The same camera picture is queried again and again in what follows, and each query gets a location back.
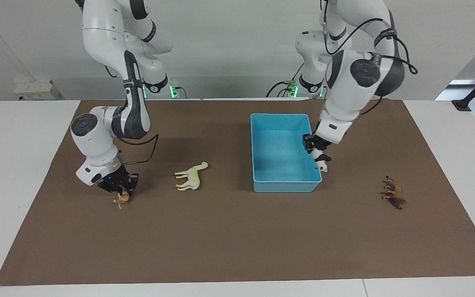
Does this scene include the orange striped tiger toy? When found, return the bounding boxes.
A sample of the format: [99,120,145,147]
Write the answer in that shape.
[113,186,132,209]

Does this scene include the black and white panda toy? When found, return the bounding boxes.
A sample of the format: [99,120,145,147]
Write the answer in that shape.
[312,148,332,172]

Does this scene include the cream llama toy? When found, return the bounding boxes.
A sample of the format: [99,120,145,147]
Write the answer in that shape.
[175,162,209,191]

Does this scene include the brown lion toy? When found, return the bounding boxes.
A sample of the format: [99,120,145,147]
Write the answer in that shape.
[382,175,407,210]

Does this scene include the light blue plastic storage box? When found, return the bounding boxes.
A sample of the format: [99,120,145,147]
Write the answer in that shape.
[250,113,323,193]

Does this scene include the white background box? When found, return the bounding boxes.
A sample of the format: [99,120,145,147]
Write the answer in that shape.
[14,80,61,101]

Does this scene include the brown table mat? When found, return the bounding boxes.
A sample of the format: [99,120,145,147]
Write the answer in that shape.
[0,99,475,287]

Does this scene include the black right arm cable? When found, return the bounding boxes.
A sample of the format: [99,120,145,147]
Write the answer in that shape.
[118,133,159,165]

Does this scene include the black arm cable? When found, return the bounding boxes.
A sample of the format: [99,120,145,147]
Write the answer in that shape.
[322,0,419,116]
[118,133,159,165]

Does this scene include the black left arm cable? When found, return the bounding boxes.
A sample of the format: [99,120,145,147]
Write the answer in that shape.
[322,0,419,116]

